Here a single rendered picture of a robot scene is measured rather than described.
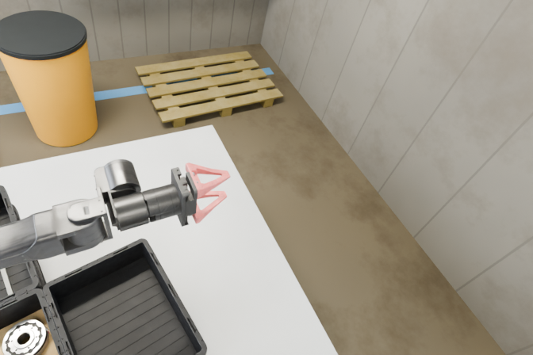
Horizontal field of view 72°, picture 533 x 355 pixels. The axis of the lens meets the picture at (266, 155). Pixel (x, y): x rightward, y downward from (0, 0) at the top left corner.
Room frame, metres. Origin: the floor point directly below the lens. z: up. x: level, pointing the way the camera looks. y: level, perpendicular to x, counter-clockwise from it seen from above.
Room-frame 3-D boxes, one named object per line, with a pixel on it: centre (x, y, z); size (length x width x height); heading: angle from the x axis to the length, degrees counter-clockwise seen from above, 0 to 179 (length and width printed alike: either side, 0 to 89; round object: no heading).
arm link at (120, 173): (0.33, 0.25, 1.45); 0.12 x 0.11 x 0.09; 128
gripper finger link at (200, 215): (0.40, 0.09, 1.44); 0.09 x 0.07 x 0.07; 128
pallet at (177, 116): (2.46, 0.62, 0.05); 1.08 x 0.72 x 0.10; 129
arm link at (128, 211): (0.32, 0.20, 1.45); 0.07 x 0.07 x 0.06; 38
